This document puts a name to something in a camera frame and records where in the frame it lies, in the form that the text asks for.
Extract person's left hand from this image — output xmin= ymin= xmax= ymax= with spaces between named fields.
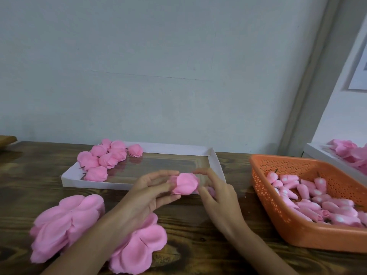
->
xmin=112 ymin=170 xmax=183 ymax=228

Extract person's right hand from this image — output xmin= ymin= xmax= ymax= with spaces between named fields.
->
xmin=193 ymin=167 xmax=250 ymax=238

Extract white shallow tray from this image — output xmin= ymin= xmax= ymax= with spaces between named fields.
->
xmin=61 ymin=142 xmax=227 ymax=191

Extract stack of pink petals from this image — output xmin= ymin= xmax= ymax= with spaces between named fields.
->
xmin=30 ymin=194 xmax=106 ymax=264
xmin=109 ymin=214 xmax=168 ymax=275

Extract pink petal flower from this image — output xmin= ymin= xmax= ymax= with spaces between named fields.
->
xmin=109 ymin=141 xmax=128 ymax=163

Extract group of finished pink roses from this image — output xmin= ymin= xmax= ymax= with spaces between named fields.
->
xmin=77 ymin=139 xmax=144 ymax=182

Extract pink rose buds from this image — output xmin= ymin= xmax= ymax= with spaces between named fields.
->
xmin=265 ymin=171 xmax=367 ymax=228

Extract pile of pink petals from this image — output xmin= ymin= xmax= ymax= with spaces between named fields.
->
xmin=327 ymin=139 xmax=367 ymax=174

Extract person's right forearm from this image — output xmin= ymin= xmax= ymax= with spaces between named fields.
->
xmin=228 ymin=222 xmax=299 ymax=275

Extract person's left forearm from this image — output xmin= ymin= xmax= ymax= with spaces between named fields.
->
xmin=43 ymin=214 xmax=141 ymax=275

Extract orange plastic basket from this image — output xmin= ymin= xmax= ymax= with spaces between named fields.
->
xmin=250 ymin=154 xmax=367 ymax=253

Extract white paper notice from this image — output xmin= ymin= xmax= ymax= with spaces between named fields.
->
xmin=348 ymin=45 xmax=367 ymax=91

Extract grey door frame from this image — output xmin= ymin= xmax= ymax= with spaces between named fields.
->
xmin=279 ymin=0 xmax=367 ymax=157

